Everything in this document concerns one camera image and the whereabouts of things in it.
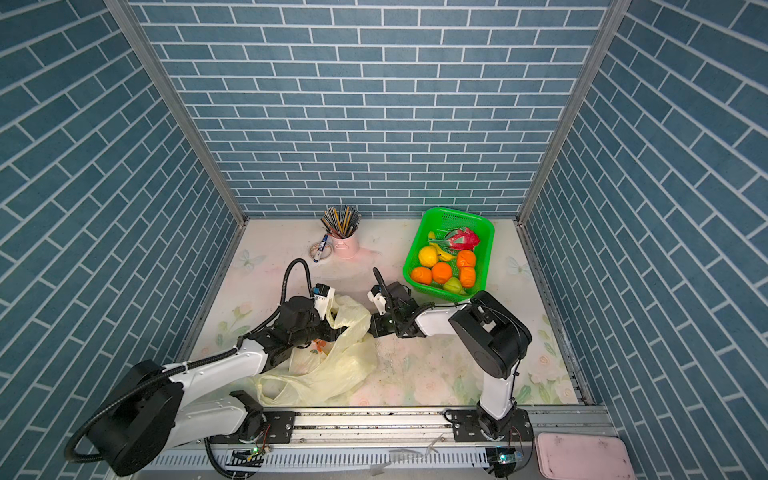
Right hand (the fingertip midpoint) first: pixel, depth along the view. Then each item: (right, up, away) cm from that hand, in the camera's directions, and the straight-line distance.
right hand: (363, 326), depth 90 cm
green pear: (+28, +12, +3) cm, 31 cm away
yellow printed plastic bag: (-6, -6, -17) cm, 19 cm away
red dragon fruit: (+32, +27, +15) cm, 44 cm away
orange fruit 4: (+34, +15, +7) cm, 37 cm away
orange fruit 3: (+25, +16, +9) cm, 31 cm away
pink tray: (+53, -25, -21) cm, 62 cm away
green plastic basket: (+24, +33, +22) cm, 47 cm away
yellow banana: (+27, +21, +15) cm, 37 cm away
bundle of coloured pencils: (-9, +33, +14) cm, 37 cm away
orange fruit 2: (+18, +15, +6) cm, 24 cm away
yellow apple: (+21, +21, +12) cm, 32 cm away
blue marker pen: (-18, +23, +16) cm, 33 cm away
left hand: (-4, +3, -5) cm, 7 cm away
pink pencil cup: (-8, +24, +13) cm, 28 cm away
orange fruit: (+34, +20, +12) cm, 41 cm away
